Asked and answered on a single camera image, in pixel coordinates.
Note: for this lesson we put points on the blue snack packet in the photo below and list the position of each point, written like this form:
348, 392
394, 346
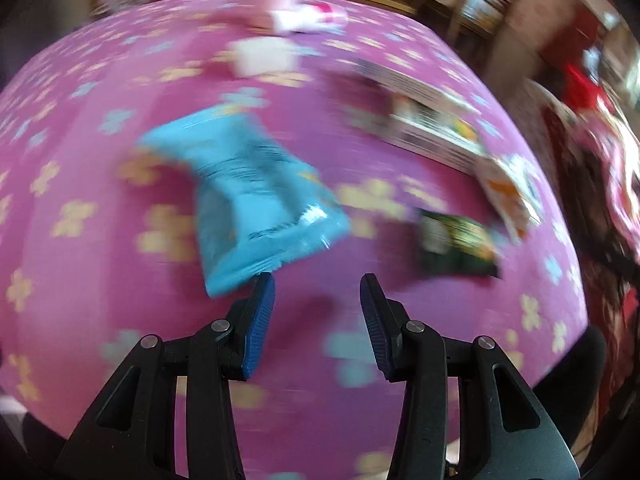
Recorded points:
240, 185

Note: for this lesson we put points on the white bottle with magenta label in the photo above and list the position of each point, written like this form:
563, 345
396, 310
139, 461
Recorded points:
305, 19

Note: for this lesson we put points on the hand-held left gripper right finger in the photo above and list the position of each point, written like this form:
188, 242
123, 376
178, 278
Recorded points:
377, 330

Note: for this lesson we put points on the orange and white packet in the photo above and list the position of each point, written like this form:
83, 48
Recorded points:
510, 190

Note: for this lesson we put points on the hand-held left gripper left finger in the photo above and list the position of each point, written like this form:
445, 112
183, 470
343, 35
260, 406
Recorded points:
257, 325

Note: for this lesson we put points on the white foam sponge block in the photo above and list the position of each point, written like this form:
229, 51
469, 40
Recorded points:
262, 57

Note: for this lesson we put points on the dark wooden chair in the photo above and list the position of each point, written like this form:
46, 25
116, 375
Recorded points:
475, 0

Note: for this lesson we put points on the black and green packet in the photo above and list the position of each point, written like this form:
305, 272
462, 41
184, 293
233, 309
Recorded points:
455, 242

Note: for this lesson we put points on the white printed carton box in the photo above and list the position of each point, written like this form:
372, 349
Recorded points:
425, 115

